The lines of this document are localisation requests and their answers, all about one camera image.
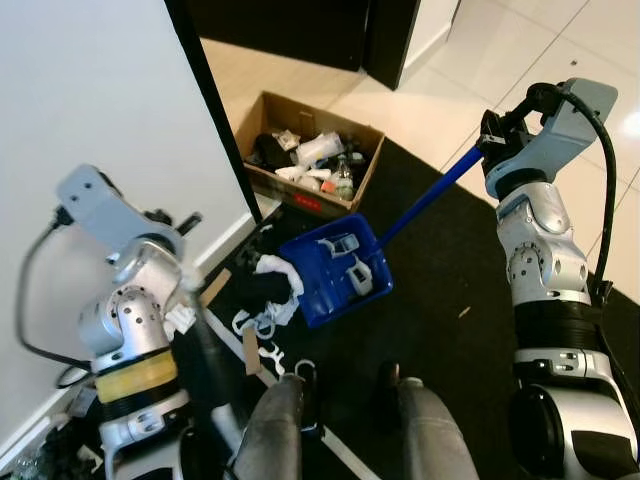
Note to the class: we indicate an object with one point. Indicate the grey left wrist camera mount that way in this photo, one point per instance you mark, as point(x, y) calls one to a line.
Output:
point(100, 205)

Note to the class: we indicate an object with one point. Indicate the blue plastic dustpan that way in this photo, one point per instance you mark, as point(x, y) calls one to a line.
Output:
point(310, 272)

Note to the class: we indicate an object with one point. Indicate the black crumpled trash item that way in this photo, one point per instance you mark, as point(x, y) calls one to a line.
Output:
point(268, 150)

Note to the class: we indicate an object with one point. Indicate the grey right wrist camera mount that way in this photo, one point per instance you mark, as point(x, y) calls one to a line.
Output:
point(560, 130)

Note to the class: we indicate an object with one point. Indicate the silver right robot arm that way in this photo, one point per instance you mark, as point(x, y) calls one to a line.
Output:
point(545, 260)

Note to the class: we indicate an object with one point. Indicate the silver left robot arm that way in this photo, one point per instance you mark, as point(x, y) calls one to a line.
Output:
point(130, 320)

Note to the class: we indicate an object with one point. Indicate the white and black sock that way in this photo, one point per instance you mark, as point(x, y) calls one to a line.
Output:
point(275, 265)

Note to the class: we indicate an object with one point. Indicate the grey broom stick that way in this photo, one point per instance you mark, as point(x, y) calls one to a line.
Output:
point(210, 380)

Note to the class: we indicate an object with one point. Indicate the brown cardboard trash box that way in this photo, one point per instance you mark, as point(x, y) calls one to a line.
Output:
point(300, 200)

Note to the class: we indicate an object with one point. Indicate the wide black cabinet door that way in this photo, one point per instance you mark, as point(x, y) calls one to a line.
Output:
point(290, 30)

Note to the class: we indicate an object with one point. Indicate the grey left robot leg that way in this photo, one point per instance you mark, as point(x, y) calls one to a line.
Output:
point(270, 440)

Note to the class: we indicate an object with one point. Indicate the clear bottle with green cap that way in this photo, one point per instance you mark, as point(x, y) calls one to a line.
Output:
point(343, 185)

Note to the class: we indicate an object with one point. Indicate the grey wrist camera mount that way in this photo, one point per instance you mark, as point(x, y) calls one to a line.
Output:
point(560, 130)
point(100, 205)

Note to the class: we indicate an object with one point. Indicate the white plastic bottle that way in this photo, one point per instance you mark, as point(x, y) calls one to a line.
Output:
point(320, 148)

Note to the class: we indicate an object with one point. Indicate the brown cardboard strip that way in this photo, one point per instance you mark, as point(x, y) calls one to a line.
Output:
point(251, 350)

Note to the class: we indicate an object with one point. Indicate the brown wooden piece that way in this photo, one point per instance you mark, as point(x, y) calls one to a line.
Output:
point(215, 288)

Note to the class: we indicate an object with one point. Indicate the black door frame post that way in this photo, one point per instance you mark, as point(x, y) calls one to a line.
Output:
point(215, 110)

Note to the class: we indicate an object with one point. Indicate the grey right robot leg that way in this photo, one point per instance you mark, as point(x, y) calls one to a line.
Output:
point(435, 450)

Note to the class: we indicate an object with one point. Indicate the narrow black cabinet panel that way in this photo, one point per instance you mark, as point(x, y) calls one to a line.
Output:
point(390, 40)

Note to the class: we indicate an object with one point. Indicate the grey robot leg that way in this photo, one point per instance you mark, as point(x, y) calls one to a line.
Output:
point(435, 450)
point(270, 440)

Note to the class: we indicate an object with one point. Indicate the black floor rug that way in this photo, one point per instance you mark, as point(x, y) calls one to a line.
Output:
point(430, 340)

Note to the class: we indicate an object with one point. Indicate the white crumpled paper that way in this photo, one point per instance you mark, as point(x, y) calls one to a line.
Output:
point(300, 177)

